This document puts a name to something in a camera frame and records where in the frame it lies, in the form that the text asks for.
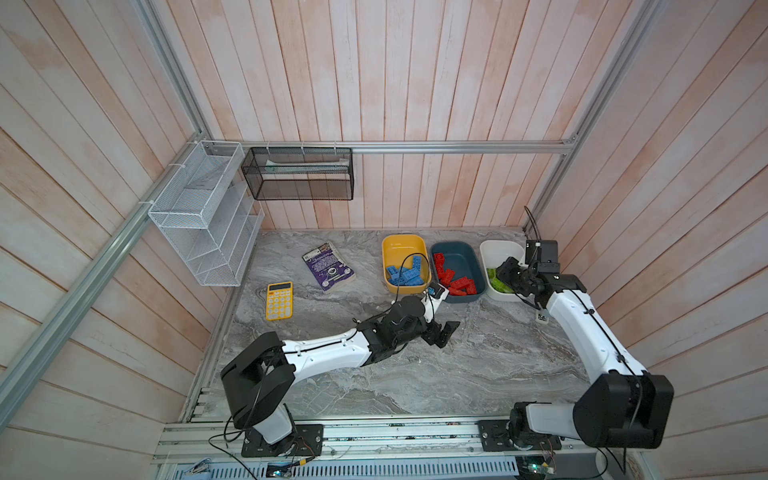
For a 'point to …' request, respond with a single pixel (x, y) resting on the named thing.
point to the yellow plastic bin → (406, 263)
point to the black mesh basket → (300, 173)
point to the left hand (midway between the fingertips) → (445, 319)
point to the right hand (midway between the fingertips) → (500, 268)
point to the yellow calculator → (280, 301)
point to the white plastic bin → (494, 253)
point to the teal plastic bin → (457, 267)
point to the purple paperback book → (330, 270)
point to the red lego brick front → (456, 292)
